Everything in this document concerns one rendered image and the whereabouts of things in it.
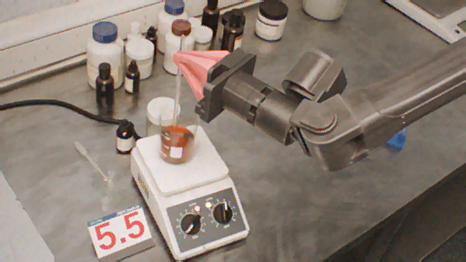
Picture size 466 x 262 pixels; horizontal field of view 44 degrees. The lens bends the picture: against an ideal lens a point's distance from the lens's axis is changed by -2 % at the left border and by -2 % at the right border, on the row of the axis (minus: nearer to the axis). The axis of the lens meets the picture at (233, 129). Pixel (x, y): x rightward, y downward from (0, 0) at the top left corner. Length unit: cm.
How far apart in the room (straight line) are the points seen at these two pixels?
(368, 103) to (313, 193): 39
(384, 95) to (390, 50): 75
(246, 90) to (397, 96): 19
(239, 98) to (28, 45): 55
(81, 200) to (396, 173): 59
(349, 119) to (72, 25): 67
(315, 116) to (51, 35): 65
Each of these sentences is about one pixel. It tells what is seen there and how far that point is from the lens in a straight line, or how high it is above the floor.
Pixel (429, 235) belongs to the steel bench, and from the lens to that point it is 201.
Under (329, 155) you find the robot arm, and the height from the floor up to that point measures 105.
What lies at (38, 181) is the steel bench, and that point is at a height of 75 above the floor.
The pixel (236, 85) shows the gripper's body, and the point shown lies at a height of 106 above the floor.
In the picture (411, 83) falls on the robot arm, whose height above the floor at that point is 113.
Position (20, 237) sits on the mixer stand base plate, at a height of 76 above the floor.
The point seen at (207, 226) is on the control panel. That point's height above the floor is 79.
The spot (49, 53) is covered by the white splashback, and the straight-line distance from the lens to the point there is 121.
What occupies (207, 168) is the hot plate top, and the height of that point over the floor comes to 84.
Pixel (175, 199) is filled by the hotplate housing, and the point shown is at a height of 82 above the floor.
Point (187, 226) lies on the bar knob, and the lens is 91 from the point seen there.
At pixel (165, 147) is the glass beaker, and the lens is 91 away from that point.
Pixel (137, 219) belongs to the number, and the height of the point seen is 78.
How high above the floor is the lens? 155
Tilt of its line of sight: 45 degrees down
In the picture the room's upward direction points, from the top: 11 degrees clockwise
